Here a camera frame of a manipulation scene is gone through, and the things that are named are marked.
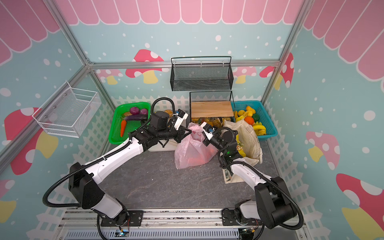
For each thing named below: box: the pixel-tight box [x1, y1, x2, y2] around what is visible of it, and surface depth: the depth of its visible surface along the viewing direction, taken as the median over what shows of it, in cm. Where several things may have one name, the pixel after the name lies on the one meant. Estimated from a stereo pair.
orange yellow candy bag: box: [203, 118, 214, 127], surface depth 108 cm
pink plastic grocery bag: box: [174, 122, 219, 169], surface depth 82 cm
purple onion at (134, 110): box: [130, 106, 140, 115], surface depth 115 cm
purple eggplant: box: [123, 114, 148, 121], surface depth 114 cm
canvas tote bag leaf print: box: [222, 119, 263, 166], surface depth 85 cm
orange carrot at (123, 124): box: [121, 120, 127, 138], surface depth 111 cm
